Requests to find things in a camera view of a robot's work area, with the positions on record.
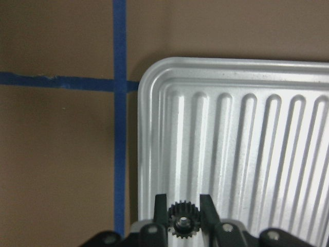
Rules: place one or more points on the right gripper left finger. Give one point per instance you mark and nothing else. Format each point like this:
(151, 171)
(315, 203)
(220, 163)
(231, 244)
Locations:
(161, 211)

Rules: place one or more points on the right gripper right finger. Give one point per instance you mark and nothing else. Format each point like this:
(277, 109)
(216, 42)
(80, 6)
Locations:
(209, 217)

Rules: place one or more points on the bearing gear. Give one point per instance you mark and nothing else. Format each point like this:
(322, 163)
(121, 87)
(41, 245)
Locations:
(184, 219)

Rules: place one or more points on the silver metal tray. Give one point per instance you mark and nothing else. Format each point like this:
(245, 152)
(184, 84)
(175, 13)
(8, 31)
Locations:
(253, 134)

